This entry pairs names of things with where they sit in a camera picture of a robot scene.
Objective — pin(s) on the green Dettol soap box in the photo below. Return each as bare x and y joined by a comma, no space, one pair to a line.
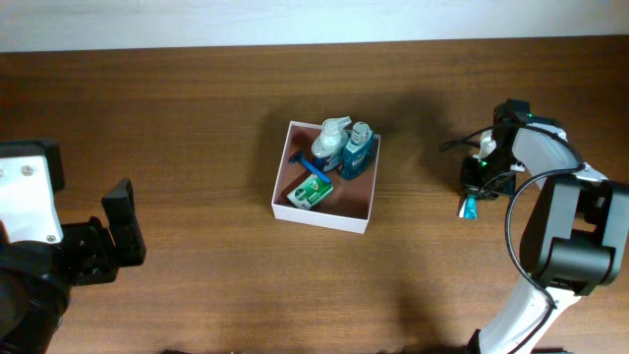
310,192

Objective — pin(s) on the clear pump soap bottle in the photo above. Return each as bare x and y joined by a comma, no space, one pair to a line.
327,148

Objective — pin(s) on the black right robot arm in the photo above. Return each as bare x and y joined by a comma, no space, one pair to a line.
565,228

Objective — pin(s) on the blue disposable razor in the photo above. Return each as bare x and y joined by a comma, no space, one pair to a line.
300,157

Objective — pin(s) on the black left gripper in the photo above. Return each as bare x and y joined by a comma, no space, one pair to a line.
91,251

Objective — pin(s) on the white box pink inside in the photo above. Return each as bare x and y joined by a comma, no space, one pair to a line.
347,208

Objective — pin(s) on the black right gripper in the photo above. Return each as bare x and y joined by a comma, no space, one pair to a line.
476,178

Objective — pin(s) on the green white toothpaste tube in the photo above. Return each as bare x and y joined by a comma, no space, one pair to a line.
468,208

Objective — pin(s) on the blue Listerine mouthwash bottle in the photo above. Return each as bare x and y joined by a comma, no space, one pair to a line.
357,152

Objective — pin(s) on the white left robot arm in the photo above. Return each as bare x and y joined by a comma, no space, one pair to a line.
37,278

